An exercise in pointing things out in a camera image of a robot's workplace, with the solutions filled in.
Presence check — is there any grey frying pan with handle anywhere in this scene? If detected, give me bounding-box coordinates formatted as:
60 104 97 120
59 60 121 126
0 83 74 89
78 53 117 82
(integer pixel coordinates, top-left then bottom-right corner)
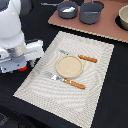
40 0 79 20

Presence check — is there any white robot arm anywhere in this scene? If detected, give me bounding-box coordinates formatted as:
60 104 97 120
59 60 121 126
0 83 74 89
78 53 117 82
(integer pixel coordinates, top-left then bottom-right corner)
0 0 44 73

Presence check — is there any red round sausage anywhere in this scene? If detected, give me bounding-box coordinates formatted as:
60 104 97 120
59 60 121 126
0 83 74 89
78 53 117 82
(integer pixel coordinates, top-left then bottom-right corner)
18 64 27 72

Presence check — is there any fork with wooden handle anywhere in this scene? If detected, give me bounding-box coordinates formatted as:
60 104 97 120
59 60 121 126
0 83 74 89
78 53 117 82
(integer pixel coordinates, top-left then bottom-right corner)
44 72 86 89

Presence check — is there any cream bowl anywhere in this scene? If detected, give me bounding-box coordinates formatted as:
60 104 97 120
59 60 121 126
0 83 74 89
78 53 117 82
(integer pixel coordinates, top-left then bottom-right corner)
119 5 128 30

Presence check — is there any knife with wooden handle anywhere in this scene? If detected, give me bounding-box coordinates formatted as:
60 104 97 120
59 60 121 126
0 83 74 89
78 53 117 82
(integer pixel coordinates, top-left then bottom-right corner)
58 49 98 63

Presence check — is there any round wooden plate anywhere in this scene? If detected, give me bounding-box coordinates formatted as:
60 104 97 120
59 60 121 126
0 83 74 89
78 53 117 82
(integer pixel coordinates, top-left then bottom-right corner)
56 55 83 79

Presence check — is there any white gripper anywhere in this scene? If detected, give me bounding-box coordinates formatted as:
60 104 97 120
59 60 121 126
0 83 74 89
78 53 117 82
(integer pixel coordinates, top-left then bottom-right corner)
0 40 44 73

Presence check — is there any grey cooking pot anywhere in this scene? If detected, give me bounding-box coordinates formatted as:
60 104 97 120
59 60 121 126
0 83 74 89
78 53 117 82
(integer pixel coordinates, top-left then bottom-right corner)
79 1 102 24

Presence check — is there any white toy fish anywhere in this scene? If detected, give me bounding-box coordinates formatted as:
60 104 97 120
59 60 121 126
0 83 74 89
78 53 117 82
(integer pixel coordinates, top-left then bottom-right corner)
62 7 75 12

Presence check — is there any beige woven placemat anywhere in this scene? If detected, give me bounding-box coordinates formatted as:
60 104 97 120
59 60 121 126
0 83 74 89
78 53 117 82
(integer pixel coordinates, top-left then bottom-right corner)
12 30 115 128

